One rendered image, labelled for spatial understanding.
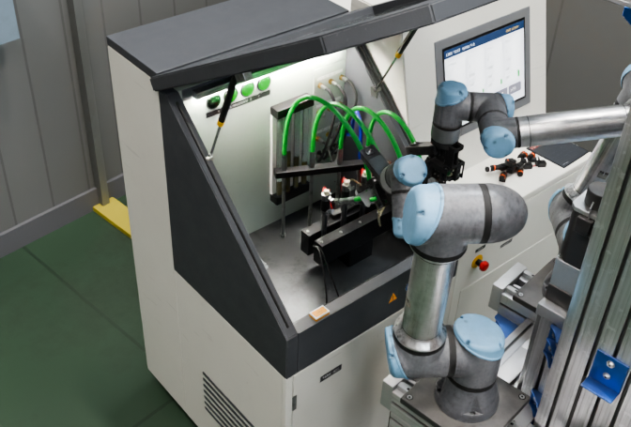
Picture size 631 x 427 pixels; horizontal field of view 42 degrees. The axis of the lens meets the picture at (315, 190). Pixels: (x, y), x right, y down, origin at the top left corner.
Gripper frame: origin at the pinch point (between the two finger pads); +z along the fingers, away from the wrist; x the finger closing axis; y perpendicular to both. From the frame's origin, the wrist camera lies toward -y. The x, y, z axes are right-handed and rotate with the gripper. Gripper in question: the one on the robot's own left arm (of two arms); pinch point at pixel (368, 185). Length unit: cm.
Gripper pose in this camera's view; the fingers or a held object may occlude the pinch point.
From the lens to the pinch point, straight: 227.7
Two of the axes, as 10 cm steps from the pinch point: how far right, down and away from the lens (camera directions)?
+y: 4.5, 8.9, -0.5
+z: -2.1, 1.5, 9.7
